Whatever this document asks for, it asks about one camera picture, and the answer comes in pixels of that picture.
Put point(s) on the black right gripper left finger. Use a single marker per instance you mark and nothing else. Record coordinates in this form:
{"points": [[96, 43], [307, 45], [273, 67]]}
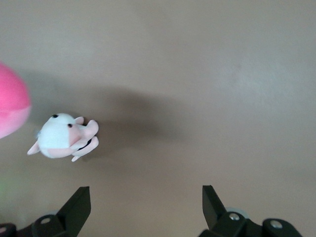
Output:
{"points": [[74, 207]]}

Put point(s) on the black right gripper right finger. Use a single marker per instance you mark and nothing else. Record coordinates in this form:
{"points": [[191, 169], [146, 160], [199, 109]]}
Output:
{"points": [[213, 207]]}

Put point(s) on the pink round plush toy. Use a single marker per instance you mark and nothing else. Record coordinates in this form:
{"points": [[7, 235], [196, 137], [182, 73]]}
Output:
{"points": [[12, 103]]}

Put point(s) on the white pink plush dog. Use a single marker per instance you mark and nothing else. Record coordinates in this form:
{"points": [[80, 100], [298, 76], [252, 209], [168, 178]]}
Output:
{"points": [[56, 135]]}

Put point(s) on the brown table cover mat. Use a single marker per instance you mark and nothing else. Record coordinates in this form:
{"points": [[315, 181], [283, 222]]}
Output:
{"points": [[197, 74]]}

